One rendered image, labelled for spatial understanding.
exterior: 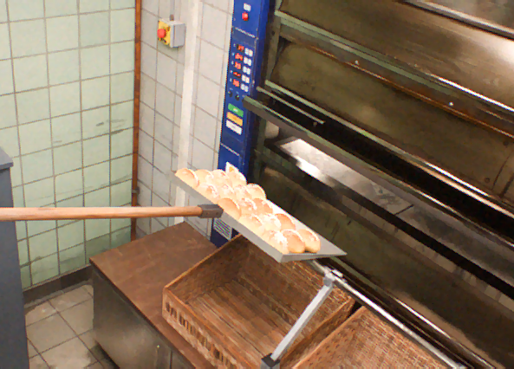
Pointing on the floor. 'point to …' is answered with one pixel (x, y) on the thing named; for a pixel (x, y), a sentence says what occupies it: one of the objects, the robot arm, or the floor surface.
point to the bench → (145, 299)
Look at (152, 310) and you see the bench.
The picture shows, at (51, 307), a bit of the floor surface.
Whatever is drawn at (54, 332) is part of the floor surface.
